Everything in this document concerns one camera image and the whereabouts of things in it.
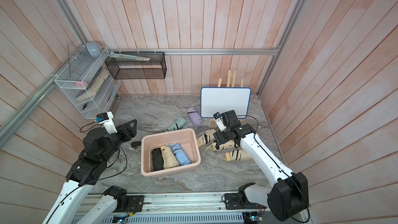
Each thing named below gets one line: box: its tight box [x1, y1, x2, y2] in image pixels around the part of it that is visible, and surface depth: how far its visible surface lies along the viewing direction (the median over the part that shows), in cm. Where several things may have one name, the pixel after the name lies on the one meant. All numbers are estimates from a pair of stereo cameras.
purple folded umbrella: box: [186, 107, 203, 128], surface depth 106 cm
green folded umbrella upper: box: [165, 117, 187, 132], surface depth 101 cm
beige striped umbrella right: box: [224, 149, 253, 162], surface depth 87 cm
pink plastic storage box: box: [140, 129, 202, 177], surface depth 86 cm
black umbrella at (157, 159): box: [151, 147, 164, 171], surface depth 87 cm
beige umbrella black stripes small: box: [196, 128, 218, 148], surface depth 95 cm
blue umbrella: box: [165, 143, 192, 166], surface depth 87 cm
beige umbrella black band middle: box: [212, 140, 236, 151], surface depth 90 cm
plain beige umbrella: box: [160, 145, 181, 170], surface depth 85 cm
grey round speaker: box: [84, 41, 102, 59], surface depth 85 cm
